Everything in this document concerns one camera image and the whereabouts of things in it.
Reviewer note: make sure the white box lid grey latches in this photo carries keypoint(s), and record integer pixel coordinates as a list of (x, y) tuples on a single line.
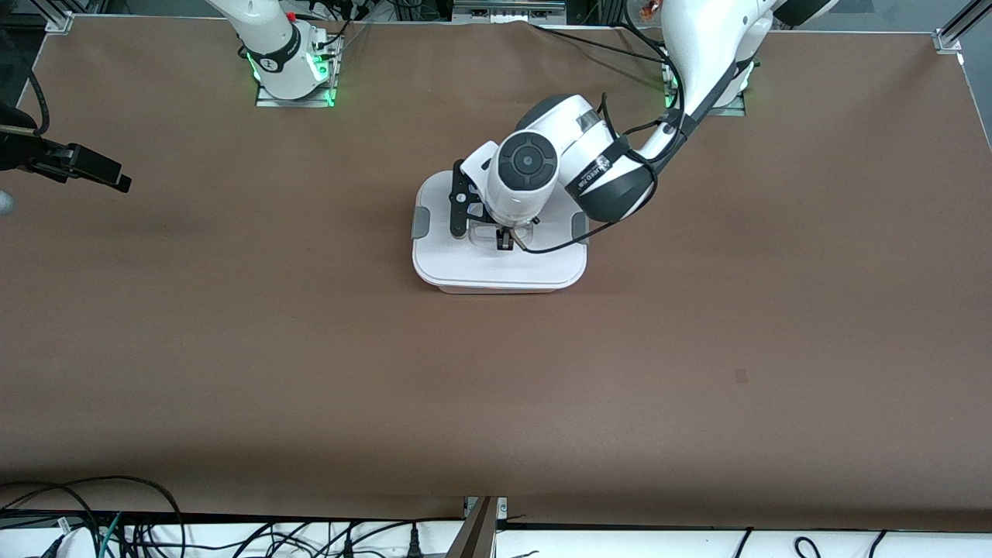
[(465, 267)]

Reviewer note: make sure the translucent plastic box base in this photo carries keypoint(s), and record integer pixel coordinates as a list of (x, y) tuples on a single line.
[(496, 290)]

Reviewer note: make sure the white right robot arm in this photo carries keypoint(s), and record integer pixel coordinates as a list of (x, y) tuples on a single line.
[(279, 62)]

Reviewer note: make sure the grey metal rack device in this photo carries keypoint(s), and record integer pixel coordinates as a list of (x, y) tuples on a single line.
[(504, 12)]

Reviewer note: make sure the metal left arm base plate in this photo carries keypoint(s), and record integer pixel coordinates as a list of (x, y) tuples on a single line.
[(732, 109)]

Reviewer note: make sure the black power plug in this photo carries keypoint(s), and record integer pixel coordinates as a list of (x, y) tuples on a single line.
[(415, 546)]

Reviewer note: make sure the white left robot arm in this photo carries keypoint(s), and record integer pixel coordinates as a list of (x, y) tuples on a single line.
[(697, 46)]

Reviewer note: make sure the small colourful figures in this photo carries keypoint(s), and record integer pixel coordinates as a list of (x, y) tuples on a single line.
[(647, 9)]

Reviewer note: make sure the aluminium profile beam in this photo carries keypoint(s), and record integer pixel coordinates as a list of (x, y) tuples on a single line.
[(477, 535)]

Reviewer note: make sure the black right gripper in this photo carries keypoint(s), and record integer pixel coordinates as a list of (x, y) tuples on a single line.
[(45, 155)]

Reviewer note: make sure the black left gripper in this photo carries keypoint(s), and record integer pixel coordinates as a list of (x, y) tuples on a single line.
[(504, 239)]

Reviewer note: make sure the aluminium frame corner profile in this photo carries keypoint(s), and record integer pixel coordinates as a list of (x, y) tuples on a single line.
[(949, 35)]

